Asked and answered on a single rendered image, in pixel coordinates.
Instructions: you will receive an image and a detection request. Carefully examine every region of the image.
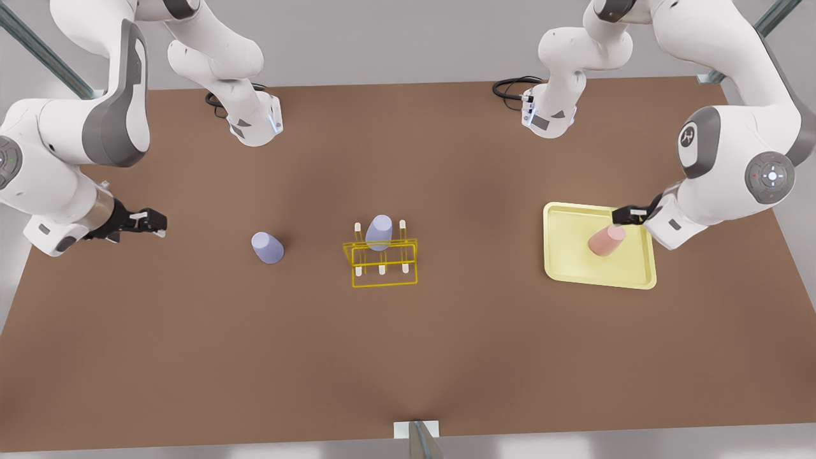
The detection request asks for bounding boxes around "pink cup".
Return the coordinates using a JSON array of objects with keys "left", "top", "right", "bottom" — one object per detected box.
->
[{"left": 588, "top": 224, "right": 627, "bottom": 258}]

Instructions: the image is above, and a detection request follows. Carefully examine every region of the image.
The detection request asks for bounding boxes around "pale yellow tray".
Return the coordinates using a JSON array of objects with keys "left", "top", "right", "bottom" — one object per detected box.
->
[{"left": 543, "top": 202, "right": 657, "bottom": 290}]

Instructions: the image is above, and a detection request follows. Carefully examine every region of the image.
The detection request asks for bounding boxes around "lavender cup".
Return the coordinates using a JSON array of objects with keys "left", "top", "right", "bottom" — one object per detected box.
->
[
  {"left": 365, "top": 215, "right": 393, "bottom": 251},
  {"left": 251, "top": 231, "right": 285, "bottom": 265}
]

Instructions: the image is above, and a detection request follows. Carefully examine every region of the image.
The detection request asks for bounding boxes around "black cable loop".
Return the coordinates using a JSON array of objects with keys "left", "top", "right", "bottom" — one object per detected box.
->
[
  {"left": 492, "top": 76, "right": 544, "bottom": 113},
  {"left": 205, "top": 83, "right": 269, "bottom": 119}
]

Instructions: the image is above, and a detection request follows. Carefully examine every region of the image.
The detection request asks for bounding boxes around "silver frame post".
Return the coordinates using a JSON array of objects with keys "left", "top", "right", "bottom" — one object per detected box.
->
[
  {"left": 393, "top": 419, "right": 444, "bottom": 459},
  {"left": 697, "top": 0, "right": 804, "bottom": 85},
  {"left": 0, "top": 3, "right": 106, "bottom": 100}
]

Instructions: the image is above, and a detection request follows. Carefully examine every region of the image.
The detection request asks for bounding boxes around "yellow wire cup rack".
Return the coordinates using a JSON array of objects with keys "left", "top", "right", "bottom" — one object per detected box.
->
[{"left": 343, "top": 220, "right": 419, "bottom": 288}]

